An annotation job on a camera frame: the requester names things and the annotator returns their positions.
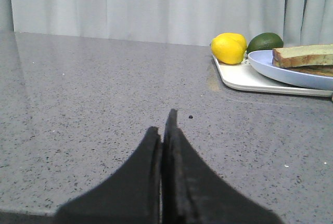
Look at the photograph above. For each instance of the light blue round plate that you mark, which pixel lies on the light blue round plate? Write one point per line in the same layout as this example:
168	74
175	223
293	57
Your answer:
261	61

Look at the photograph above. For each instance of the white curtain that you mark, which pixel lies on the white curtain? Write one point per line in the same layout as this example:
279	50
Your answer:
194	22

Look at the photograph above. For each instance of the front yellow lemon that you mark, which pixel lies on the front yellow lemon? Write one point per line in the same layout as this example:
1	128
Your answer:
226	50

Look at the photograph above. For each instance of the toast bread slice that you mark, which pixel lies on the toast bread slice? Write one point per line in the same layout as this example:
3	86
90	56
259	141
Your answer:
322	70
299	56

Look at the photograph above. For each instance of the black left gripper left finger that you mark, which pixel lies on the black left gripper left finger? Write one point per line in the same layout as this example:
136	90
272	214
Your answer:
130	195

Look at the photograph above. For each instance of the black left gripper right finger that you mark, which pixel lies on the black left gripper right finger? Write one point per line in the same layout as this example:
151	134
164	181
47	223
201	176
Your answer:
193	193

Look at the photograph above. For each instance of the green lime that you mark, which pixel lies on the green lime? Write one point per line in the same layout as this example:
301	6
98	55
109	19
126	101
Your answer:
265	41

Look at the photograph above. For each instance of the rear yellow lemon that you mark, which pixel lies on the rear yellow lemon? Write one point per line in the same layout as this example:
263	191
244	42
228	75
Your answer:
239	38

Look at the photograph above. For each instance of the yellow lemon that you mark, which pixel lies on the yellow lemon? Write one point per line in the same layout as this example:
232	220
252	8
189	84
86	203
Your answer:
239	38
226	50

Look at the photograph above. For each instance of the white rectangular tray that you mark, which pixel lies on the white rectangular tray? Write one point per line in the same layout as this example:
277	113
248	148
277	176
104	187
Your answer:
244	77

